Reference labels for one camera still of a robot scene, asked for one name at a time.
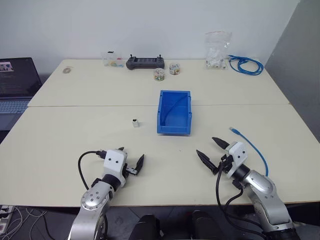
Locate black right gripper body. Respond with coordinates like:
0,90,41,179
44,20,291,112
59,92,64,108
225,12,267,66
213,154,234,176

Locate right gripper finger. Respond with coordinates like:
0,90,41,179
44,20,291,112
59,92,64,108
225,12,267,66
211,136,230,151
196,149,218,176

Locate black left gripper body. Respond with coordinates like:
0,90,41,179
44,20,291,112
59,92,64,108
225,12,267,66
121,162,139,187

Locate blue plastic storage bin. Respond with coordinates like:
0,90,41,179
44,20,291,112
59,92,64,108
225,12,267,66
156,89,194,137

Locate dark rounded shape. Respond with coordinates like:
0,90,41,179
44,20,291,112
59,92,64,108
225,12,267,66
186,209,222,240
130,213,164,240

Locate clear jar of colourful beads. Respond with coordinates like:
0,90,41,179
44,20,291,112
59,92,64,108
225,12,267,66
152,67,166,82
168,62,182,76

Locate clear box with colourful bits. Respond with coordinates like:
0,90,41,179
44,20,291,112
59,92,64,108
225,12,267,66
102,50,124,69

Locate black handheld remote controller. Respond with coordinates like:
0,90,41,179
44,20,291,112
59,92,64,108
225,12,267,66
125,54,167,71

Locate clear bag of white parts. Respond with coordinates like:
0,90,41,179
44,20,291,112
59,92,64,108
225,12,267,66
205,31,233,71

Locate grey open laptop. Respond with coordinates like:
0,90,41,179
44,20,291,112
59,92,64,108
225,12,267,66
0,57,43,132

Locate white power strip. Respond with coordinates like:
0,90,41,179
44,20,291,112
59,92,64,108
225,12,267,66
0,204,14,227

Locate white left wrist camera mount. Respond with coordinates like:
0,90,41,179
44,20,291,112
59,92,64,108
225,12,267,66
103,149,129,188

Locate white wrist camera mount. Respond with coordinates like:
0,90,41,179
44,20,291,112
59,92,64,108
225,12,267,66
103,149,129,188
225,141,249,179

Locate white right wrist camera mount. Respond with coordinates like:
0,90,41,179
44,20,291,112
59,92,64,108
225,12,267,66
225,141,249,179

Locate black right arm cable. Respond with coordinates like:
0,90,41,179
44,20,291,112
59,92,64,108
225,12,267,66
215,157,269,240

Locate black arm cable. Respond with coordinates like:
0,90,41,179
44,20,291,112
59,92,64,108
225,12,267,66
215,157,269,240
77,149,106,191

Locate long blue Ethernet cable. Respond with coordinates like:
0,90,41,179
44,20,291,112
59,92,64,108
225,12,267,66
229,126,271,179

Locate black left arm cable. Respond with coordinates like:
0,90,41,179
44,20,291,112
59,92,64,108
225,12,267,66
77,149,106,191

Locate white floor cables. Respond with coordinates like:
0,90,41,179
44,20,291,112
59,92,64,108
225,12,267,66
2,206,49,240

